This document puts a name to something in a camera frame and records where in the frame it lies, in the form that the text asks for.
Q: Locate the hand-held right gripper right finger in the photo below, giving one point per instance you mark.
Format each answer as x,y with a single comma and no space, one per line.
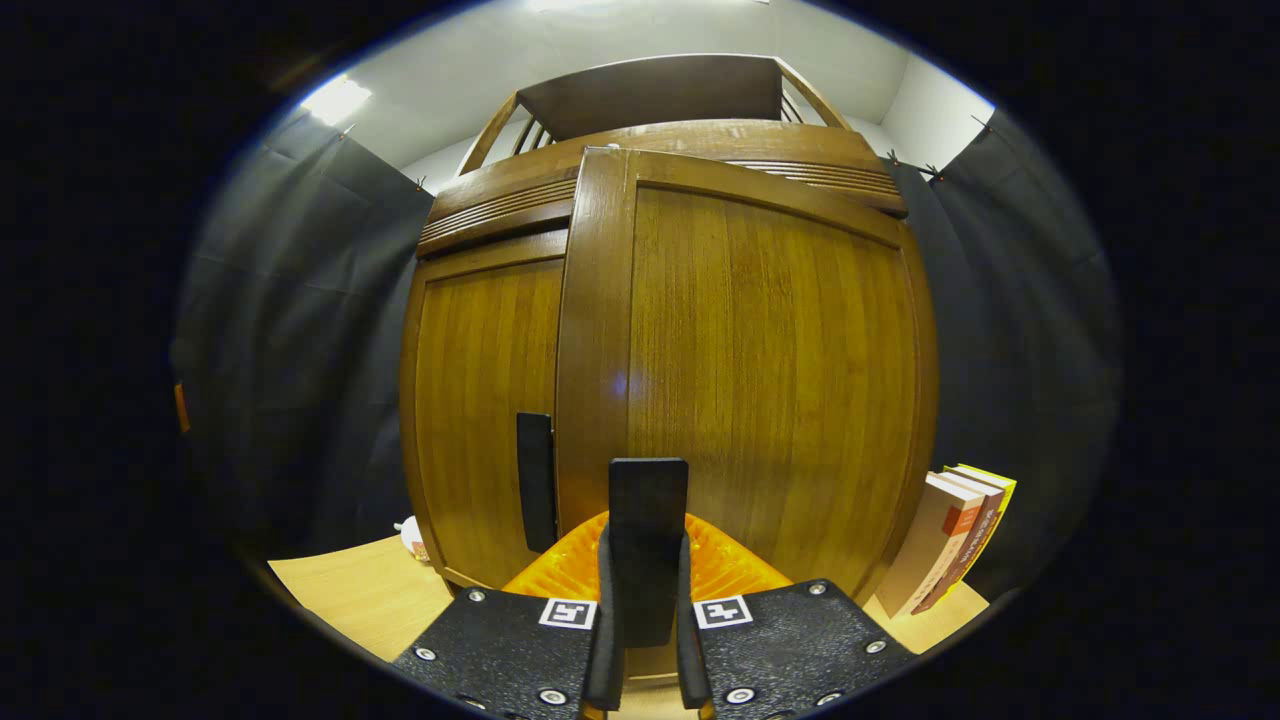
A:
690,660

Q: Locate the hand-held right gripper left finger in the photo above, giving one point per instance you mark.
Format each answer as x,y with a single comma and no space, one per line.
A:
603,660

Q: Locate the wooden cabinet door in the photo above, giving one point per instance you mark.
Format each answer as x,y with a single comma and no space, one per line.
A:
780,380
480,400

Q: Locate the wooden double-door shoe cabinet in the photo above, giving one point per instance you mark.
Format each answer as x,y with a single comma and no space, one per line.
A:
650,95

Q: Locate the white packet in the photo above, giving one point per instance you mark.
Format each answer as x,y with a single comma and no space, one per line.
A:
415,542

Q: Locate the brown spine book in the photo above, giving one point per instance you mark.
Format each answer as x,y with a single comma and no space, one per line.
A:
975,545

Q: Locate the black backdrop cloth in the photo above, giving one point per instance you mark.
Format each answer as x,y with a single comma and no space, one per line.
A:
300,350

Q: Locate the small ceiling light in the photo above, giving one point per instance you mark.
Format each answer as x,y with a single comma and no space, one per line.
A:
336,100

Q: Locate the large ceiling light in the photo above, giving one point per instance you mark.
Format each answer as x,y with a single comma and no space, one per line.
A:
600,3

